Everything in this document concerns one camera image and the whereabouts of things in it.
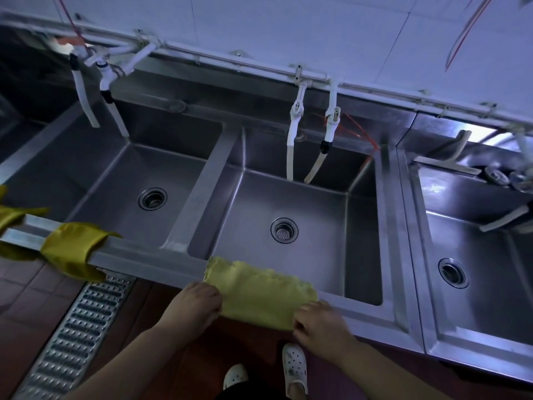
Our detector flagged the white wall water pipe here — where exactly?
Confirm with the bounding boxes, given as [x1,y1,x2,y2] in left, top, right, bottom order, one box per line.
[0,10,533,171]

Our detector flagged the bunch of red strings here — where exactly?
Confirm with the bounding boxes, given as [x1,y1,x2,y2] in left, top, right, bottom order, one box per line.
[444,0,496,72]

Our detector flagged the white plastic squeegee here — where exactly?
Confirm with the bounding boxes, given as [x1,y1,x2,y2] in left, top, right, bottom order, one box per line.
[413,129,483,176]

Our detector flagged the white faucet with orange handle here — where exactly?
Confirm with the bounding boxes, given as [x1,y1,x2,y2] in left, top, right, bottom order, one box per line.
[54,35,90,59]

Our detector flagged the white plastic faucet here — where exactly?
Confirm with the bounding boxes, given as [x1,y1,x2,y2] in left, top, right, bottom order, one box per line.
[323,85,342,144]
[85,53,122,94]
[289,81,309,139]

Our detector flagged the white clog shoe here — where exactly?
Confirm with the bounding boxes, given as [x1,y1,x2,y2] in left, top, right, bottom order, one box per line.
[223,363,249,391]
[281,343,309,398]

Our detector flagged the stainless steel sink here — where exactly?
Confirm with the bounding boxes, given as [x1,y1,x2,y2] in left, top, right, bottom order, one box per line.
[0,24,84,163]
[410,162,533,348]
[187,127,384,307]
[4,99,224,248]

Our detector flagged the person's left forearm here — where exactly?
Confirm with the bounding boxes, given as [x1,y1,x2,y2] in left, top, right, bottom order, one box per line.
[62,328,180,400]

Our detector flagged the yellow rubber glove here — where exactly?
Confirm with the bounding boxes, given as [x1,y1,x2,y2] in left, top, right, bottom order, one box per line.
[39,222,122,284]
[0,185,51,263]

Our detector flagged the person's right hand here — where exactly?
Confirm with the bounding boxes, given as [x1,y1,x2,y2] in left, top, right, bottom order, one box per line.
[293,299,359,364]

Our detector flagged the person's left hand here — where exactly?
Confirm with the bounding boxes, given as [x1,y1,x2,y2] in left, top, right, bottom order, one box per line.
[158,282,224,343]

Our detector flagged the metal floor drain grate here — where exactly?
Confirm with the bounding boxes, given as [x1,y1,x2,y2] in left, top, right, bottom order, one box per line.
[10,268,137,400]

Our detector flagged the yellow woven cloth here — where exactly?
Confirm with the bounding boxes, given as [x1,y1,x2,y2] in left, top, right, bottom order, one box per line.
[203,256,319,332]

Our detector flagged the person's right forearm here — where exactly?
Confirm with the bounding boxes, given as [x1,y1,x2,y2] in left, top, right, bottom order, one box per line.
[341,344,455,400]

